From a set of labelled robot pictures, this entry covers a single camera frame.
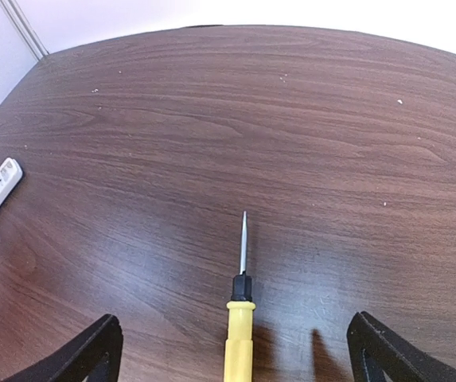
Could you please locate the yellow handled screwdriver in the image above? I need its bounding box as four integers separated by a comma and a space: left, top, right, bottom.
223, 211, 256, 382

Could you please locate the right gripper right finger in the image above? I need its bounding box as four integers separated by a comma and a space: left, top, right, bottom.
347, 311, 456, 381

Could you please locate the left aluminium frame post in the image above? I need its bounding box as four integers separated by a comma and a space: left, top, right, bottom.
0, 0, 49, 60

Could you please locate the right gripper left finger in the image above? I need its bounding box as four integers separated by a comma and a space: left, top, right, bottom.
6, 314, 123, 381

